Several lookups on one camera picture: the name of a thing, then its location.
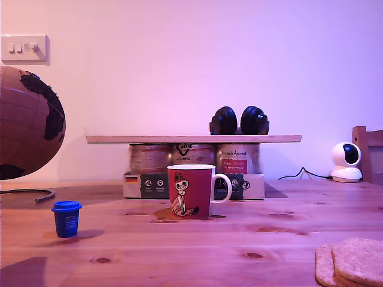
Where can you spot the blue coffee capsule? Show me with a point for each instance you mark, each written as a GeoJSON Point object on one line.
{"type": "Point", "coordinates": [66, 221]}

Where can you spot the light wooden board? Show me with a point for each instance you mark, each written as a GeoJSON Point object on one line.
{"type": "Point", "coordinates": [194, 139]}

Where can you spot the metal can black logo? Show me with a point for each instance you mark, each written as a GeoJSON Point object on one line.
{"type": "Point", "coordinates": [193, 154]}

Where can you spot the black headphones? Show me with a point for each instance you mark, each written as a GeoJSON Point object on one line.
{"type": "Point", "coordinates": [224, 121]}

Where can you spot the metal can red text label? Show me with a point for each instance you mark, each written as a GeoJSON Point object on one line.
{"type": "Point", "coordinates": [149, 158]}

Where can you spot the metal can pink label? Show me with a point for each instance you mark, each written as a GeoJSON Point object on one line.
{"type": "Point", "coordinates": [236, 158]}

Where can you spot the red cartoon print mug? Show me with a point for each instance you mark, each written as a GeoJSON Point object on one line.
{"type": "Point", "coordinates": [197, 191]}

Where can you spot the white cardboard can tray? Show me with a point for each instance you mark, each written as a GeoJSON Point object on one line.
{"type": "Point", "coordinates": [254, 186]}

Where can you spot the grey metal globe stand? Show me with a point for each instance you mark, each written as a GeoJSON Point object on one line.
{"type": "Point", "coordinates": [48, 193]}

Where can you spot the brown cork globe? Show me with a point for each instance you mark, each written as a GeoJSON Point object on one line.
{"type": "Point", "coordinates": [27, 125]}

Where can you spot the cork coaster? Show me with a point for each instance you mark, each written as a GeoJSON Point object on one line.
{"type": "Point", "coordinates": [323, 266]}
{"type": "Point", "coordinates": [359, 260]}
{"type": "Point", "coordinates": [341, 281]}

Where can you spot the wooden chair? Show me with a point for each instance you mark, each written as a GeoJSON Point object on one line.
{"type": "Point", "coordinates": [374, 158]}

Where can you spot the white round security camera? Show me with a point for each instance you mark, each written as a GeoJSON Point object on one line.
{"type": "Point", "coordinates": [347, 167]}

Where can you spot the white wall switch plate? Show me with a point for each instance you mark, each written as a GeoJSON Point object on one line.
{"type": "Point", "coordinates": [25, 56]}

